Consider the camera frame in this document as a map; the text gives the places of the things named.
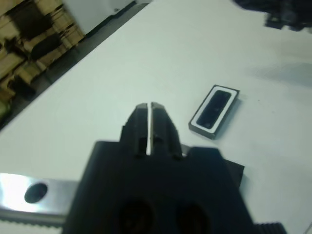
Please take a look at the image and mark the black mesh office chair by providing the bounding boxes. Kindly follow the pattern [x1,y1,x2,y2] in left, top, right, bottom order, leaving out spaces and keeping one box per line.
[9,0,62,59]

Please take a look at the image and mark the stacked wooden crates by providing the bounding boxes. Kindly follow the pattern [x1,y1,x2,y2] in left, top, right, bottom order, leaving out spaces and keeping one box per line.
[0,0,86,104]

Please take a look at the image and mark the black box white lining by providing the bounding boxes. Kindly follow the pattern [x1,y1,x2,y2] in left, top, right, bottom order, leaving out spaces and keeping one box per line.
[188,84,241,141]

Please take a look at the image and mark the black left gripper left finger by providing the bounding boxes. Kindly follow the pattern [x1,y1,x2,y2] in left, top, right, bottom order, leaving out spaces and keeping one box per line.
[118,103,149,158]

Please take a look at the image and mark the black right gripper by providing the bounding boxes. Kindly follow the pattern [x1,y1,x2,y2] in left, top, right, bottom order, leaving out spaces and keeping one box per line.
[233,0,312,31]

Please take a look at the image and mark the black glossy box lid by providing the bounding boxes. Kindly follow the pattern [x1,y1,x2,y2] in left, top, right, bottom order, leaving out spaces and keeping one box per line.
[180,143,246,191]

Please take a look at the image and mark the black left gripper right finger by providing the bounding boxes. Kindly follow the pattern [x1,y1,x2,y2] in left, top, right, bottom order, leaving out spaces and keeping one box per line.
[150,101,183,158]

